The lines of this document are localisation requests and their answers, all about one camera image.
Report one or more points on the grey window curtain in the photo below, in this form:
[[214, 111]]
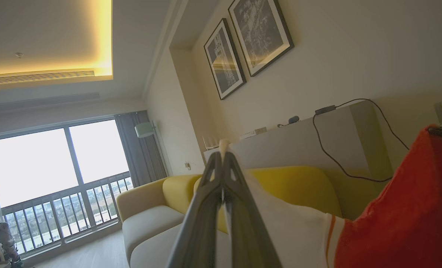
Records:
[[139, 160]]

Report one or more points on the black framed wall picture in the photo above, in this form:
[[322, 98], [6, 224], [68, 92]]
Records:
[[224, 59], [260, 33]]

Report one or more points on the grey balcony railing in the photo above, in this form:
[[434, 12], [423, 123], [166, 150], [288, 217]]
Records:
[[65, 192]]

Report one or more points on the white cabinet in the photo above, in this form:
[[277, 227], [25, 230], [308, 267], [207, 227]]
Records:
[[299, 149]]

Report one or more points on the white ceiling air vent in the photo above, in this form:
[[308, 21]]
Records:
[[38, 77]]

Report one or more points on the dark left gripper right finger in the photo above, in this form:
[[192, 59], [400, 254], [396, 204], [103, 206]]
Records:
[[247, 238]]

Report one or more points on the white shade floor lamp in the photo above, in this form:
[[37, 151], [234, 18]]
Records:
[[144, 130]]

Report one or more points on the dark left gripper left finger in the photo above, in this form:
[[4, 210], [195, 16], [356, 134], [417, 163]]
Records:
[[200, 230]]

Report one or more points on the red shorts with white panel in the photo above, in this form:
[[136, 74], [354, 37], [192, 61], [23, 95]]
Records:
[[410, 208]]

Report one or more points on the large glass window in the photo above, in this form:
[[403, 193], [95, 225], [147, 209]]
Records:
[[31, 167]]

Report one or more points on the yellow sofa backrest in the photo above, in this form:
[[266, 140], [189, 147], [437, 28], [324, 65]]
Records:
[[295, 186]]

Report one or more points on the small wall charger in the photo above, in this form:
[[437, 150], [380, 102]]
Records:
[[188, 165]]

